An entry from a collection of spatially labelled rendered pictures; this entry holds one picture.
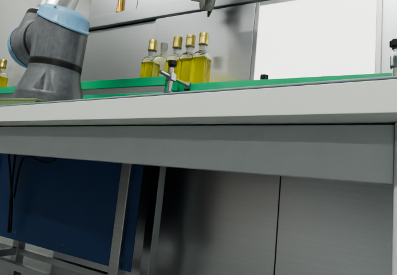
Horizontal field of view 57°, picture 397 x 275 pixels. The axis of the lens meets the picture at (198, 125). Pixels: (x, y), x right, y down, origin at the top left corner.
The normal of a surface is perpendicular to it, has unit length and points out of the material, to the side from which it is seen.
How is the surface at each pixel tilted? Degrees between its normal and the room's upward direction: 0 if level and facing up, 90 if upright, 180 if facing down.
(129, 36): 90
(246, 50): 90
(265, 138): 90
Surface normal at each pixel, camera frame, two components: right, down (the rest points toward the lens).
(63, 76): 0.68, -0.29
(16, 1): 0.81, 0.00
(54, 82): 0.44, -0.33
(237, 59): -0.49, -0.18
